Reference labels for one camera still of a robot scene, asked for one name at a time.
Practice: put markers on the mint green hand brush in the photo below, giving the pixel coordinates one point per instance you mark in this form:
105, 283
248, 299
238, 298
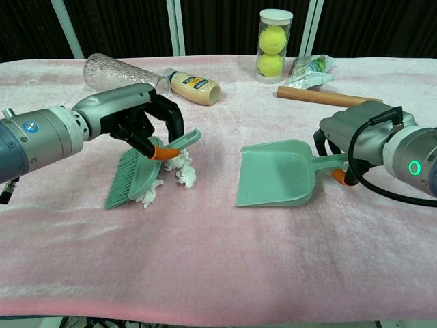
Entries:
119, 184

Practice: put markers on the wooden rolling pin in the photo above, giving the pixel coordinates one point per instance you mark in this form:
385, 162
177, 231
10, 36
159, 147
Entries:
307, 95

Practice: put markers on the yellow tennis ball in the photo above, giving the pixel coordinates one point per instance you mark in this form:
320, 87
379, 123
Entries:
272, 40
270, 65

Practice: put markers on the black partition panel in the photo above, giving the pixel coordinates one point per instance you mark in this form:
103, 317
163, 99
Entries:
119, 27
27, 30
222, 27
382, 27

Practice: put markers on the mint green dustpan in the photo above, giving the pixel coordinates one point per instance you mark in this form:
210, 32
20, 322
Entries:
273, 174

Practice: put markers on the silver green snack packet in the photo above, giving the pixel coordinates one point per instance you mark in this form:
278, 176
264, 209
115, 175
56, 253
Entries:
307, 73

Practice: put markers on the clear tennis ball tube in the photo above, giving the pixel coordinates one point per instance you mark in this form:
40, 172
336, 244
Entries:
276, 16

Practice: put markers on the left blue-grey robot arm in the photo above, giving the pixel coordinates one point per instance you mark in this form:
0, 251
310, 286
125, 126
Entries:
41, 136

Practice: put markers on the clear textured plastic bottle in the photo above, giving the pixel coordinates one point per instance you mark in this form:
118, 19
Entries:
112, 70

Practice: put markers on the white paper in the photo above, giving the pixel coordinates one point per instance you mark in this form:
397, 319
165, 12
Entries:
186, 176
148, 196

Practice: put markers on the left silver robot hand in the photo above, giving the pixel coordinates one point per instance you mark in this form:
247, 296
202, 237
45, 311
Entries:
112, 106

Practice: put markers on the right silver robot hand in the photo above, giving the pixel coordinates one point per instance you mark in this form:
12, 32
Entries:
362, 123

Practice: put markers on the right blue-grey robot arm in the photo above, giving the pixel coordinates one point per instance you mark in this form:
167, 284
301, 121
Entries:
416, 150

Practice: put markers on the pink plush tablecloth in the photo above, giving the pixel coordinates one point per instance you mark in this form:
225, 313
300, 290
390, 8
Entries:
218, 256

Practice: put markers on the cream mayonnaise squeeze bottle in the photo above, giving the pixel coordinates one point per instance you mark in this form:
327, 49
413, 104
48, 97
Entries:
194, 87

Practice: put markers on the white partition frame post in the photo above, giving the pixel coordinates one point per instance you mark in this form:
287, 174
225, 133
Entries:
175, 27
311, 27
70, 29

